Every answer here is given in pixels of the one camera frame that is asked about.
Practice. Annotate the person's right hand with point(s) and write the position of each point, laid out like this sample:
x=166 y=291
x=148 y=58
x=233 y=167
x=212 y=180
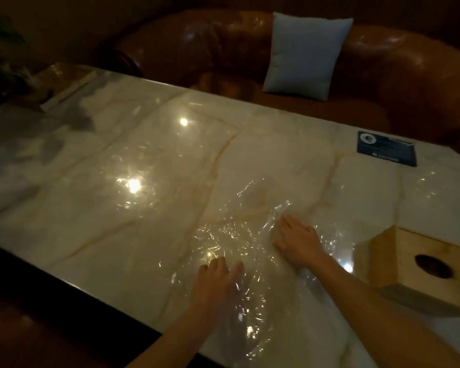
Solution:
x=299 y=241

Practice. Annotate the person's left hand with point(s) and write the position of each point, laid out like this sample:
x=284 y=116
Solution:
x=214 y=289

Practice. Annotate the person's left thumb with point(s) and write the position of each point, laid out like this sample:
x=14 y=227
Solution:
x=237 y=272

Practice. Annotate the person's right thumb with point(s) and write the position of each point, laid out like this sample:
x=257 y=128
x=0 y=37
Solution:
x=280 y=246

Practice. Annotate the person's left middle finger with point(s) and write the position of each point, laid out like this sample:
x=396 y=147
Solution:
x=212 y=268

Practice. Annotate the clear plastic film sheet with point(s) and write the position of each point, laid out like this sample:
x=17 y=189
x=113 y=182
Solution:
x=249 y=241

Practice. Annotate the person's right forearm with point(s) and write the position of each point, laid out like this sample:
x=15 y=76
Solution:
x=375 y=318

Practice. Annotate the person's left forearm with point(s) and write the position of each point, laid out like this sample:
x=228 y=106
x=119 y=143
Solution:
x=172 y=341

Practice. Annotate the wooden tissue box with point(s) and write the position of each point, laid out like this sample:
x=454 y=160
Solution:
x=410 y=264

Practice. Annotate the dark blue table card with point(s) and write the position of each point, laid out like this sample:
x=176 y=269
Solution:
x=386 y=149

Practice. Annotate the light blue cushion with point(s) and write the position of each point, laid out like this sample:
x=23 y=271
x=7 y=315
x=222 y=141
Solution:
x=306 y=57

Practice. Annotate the brown leather sofa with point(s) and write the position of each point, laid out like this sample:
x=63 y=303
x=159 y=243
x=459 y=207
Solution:
x=414 y=84

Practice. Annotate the wooden tray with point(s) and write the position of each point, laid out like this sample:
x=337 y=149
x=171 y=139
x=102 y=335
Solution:
x=65 y=86

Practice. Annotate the dark leafy plant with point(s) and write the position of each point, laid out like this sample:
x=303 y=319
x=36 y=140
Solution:
x=2 y=68

